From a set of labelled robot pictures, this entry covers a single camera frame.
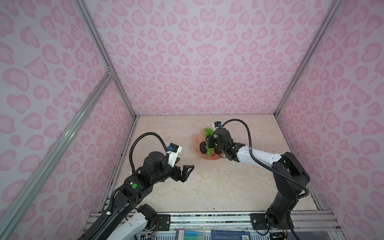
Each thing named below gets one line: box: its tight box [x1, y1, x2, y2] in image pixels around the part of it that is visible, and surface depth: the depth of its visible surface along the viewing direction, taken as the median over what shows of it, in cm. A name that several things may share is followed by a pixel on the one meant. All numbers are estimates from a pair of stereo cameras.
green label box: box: [175, 229, 206, 240], surface depth 71 cm
